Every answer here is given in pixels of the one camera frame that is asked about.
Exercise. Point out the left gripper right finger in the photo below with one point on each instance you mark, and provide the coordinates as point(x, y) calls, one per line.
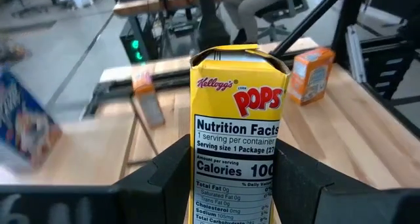
point(302, 194)

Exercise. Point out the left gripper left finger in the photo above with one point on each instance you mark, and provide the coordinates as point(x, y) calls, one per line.
point(157, 194)

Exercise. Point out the orange Mini-Wheats cereal box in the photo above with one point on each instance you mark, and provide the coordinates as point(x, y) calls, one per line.
point(311, 76)
point(147, 99)

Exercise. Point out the yellow Corn Pops cereal box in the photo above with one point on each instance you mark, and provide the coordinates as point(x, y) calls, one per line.
point(236, 102)

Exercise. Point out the blue Frosted Flakes cereal box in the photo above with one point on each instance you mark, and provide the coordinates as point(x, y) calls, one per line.
point(29, 125)

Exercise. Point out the black box green light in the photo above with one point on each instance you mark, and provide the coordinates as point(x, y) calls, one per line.
point(131, 36)

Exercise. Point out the black office chair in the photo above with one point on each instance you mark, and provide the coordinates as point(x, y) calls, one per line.
point(282, 10)

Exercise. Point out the wooden workbench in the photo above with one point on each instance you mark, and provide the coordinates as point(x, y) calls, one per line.
point(147, 4)

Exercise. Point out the person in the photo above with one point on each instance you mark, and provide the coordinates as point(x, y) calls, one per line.
point(249, 10)

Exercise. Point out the silver metal bracket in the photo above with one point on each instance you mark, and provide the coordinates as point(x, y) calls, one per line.
point(356, 56)

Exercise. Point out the black metal table frame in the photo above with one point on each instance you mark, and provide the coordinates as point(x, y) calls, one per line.
point(348, 17)

